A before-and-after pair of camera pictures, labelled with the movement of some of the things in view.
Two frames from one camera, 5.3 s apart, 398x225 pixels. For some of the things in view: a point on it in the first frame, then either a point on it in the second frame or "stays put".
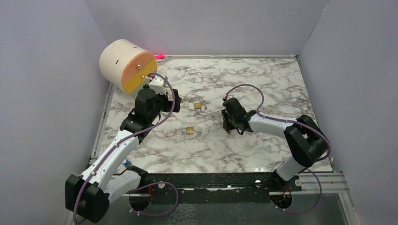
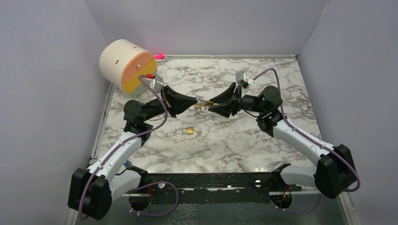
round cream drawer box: [126, 63] stays put
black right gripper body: [229, 121] -> [240, 100]
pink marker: [160, 56] stays put
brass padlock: [190, 130] stays put
